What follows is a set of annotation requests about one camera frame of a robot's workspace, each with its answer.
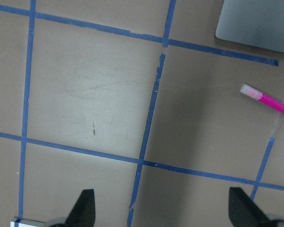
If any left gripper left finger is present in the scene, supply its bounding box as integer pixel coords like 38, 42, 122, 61
65, 189, 96, 227

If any silver closed laptop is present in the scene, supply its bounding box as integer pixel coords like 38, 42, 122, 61
215, 0, 284, 53

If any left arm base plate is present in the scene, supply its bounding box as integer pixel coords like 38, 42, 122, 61
10, 218, 44, 227

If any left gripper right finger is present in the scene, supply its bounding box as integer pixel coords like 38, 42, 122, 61
228, 187, 270, 227

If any pink marker pen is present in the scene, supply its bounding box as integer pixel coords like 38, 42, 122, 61
240, 84, 284, 114

